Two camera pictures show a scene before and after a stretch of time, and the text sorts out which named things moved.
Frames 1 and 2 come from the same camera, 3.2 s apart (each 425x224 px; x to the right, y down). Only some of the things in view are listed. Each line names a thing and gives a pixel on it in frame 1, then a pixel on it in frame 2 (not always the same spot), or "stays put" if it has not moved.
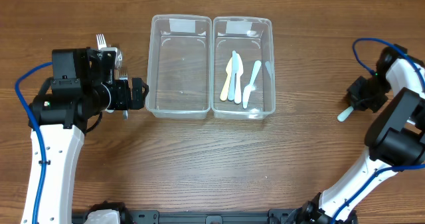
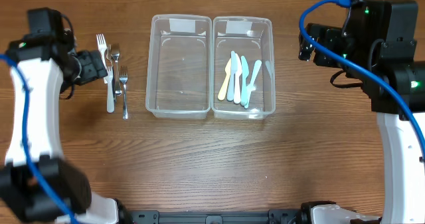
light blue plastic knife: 250,88 stays put
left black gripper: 123,94 → 91,68
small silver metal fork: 123,75 stays put
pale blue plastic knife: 232,78 stays put
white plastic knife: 238,95 stays put
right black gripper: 360,98 → 319,42
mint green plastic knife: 345,113 → 244,73
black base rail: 282,216 stays put
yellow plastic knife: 225,90 stays put
